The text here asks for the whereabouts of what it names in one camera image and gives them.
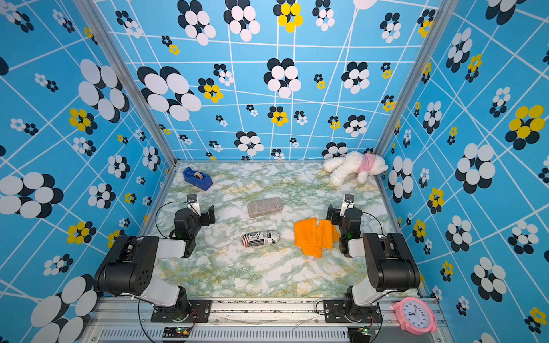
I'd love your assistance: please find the orange cloth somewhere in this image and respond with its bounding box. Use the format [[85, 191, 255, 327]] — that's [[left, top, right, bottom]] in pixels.
[[294, 218, 340, 258]]

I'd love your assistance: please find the newspaper print eyeglass case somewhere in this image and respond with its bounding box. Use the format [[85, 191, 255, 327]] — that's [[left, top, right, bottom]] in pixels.
[[242, 230, 280, 247]]

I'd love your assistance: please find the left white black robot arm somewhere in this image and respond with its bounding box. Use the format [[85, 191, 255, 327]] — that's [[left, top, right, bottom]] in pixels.
[[94, 204, 215, 323]]

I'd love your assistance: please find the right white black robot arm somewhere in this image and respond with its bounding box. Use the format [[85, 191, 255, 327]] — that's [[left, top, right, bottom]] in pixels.
[[325, 206, 420, 324]]

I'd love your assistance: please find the blue tape dispenser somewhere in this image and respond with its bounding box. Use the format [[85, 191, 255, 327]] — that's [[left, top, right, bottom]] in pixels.
[[183, 167, 213, 191]]

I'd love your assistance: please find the white plush toy pink shirt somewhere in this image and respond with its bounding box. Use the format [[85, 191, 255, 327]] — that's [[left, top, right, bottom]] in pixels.
[[323, 151, 388, 187]]

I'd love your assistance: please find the right circuit board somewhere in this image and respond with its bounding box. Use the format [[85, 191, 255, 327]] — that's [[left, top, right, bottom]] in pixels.
[[347, 327, 371, 343]]

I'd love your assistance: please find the circuit board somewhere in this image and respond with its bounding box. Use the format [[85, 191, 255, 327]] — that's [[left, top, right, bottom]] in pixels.
[[347, 327, 371, 343], [162, 327, 192, 339]]

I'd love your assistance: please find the left circuit board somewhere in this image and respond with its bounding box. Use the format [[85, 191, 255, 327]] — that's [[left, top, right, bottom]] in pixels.
[[162, 327, 192, 339]]

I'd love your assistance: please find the pink alarm clock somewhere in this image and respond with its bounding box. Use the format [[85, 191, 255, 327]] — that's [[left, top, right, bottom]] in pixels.
[[393, 297, 438, 335]]

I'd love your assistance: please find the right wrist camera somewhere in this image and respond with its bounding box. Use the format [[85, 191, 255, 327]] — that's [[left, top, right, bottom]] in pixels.
[[340, 194, 354, 216]]

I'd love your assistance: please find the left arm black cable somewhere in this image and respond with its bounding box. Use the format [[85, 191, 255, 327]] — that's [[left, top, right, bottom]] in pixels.
[[154, 200, 192, 240]]

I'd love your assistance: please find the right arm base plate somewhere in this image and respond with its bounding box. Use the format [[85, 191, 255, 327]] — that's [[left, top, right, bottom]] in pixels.
[[323, 300, 383, 325]]

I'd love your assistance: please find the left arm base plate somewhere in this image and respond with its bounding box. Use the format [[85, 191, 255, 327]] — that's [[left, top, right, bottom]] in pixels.
[[150, 300, 212, 324]]

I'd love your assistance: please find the aluminium front rail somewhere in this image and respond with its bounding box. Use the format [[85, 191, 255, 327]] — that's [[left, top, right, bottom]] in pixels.
[[81, 297, 453, 342]]

